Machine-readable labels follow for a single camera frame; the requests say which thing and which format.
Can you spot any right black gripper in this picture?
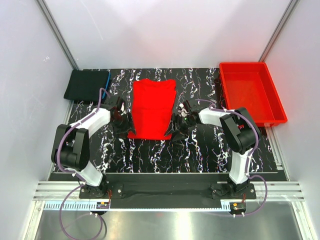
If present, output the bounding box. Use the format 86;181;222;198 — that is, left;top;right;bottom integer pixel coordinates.
164;113;197;142

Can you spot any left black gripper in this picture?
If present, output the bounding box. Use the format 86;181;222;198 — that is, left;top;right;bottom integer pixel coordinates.
110;112;136;139

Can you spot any red t shirt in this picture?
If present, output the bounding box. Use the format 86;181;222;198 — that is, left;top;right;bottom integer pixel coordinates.
128;78;177;141

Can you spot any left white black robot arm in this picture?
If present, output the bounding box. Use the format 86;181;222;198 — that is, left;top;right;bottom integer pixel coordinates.
51;95;136;198

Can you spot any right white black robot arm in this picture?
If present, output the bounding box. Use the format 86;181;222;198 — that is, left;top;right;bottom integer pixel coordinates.
164;99;261;199

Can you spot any folded black t shirt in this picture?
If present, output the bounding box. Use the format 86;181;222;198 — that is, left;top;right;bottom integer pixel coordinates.
63;70;109;103

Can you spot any left small electronics board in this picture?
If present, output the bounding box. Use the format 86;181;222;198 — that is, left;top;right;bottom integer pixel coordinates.
96;201;110;210

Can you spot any small electronics board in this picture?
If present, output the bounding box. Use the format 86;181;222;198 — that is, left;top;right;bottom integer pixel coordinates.
96;201;110;210
230;202;247;211

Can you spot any red plastic bin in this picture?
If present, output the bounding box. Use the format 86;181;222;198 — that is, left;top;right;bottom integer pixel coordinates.
219;62;288;127

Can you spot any right small electronics board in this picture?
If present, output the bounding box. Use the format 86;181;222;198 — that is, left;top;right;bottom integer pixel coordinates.
230;202;247;211

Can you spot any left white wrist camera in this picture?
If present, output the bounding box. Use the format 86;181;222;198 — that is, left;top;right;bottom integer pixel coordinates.
119;102;126;114

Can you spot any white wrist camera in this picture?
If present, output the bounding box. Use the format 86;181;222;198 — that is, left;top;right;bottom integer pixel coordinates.
119;102;126;114
177;103;189;118

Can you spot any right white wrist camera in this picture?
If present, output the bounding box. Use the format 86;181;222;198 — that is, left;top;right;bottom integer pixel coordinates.
177;103;189;118

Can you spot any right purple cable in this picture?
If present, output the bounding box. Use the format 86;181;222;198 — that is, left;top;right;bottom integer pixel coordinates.
196;98;270;218

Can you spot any purple cable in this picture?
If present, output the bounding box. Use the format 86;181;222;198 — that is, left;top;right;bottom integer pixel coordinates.
54;87;111;238
196;98;270;218

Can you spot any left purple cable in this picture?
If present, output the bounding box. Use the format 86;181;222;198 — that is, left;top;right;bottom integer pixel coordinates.
54;87;111;238

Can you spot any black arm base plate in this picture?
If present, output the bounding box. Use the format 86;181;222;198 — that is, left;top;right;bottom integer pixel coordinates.
48;172;288;210

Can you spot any aluminium table edge rail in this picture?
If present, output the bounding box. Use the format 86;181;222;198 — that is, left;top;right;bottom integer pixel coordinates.
33;181;304;202

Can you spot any white slotted cable duct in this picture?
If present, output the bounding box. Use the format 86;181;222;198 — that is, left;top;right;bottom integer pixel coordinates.
44;200;231;213

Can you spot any left aluminium frame post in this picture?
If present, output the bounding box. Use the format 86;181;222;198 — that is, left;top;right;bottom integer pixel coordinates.
35;0;79;70

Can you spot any aluminium frame post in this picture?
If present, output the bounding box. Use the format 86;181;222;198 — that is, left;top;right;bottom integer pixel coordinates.
258;0;300;62
35;0;79;70

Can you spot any right aluminium frame post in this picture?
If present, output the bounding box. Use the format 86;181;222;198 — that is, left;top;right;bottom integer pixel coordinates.
258;0;300;62

